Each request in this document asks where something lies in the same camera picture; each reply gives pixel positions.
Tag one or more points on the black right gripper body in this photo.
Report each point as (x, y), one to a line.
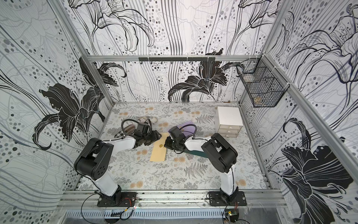
(172, 143)

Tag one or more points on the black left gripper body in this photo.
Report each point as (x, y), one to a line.
(147, 138)

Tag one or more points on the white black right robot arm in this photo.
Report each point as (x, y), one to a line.
(218, 150)

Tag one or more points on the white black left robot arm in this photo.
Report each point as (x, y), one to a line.
(95, 158)

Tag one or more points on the plaid cylindrical case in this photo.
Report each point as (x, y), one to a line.
(127, 130)

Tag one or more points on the white mini drawer cabinet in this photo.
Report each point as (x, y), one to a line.
(228, 121)

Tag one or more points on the small electronics board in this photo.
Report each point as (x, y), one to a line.
(231, 215)

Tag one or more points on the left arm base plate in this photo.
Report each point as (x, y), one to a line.
(119, 199)

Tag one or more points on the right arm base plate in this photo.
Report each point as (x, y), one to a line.
(217, 199)

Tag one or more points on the black wire wall basket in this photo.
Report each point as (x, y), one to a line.
(262, 86)

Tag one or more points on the white perforated cable duct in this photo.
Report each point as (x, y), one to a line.
(146, 213)

